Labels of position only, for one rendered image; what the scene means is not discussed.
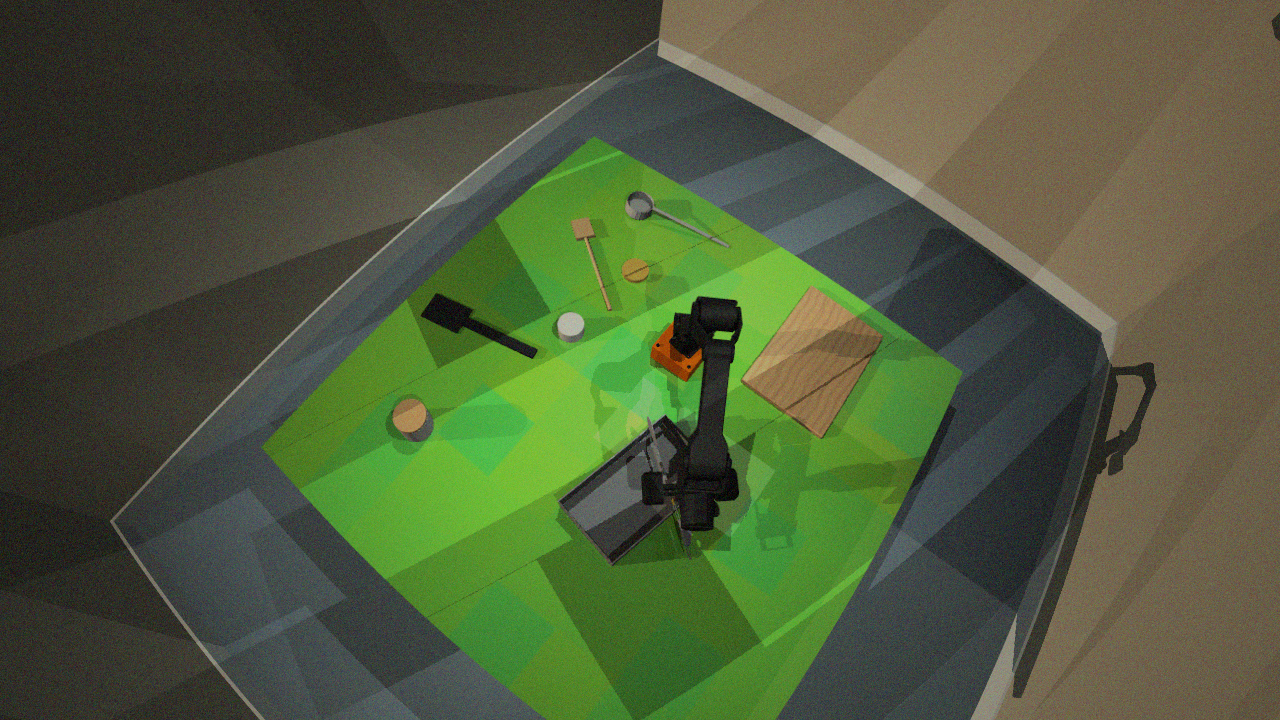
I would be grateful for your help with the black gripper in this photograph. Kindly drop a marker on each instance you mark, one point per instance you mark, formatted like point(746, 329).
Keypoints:
point(653, 488)

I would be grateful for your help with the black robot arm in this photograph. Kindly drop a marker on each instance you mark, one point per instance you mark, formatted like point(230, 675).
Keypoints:
point(706, 457)

